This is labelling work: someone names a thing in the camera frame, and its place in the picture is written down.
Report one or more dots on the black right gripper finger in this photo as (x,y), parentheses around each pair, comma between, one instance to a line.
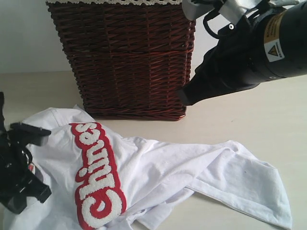
(201,88)

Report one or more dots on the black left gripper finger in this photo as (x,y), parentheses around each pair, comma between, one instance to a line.
(15,202)
(37,189)

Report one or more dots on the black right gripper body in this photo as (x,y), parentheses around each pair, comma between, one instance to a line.
(237,59)

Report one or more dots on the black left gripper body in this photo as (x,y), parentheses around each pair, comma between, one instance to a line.
(14,162)

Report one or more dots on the white t-shirt with red logo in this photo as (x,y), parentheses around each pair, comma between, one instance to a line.
(100,180)

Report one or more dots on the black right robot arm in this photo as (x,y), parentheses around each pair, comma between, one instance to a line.
(284,36)

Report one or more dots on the dark brown wicker basket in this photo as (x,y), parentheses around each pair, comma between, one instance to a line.
(129,57)

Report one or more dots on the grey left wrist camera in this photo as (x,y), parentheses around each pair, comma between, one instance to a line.
(25,134)

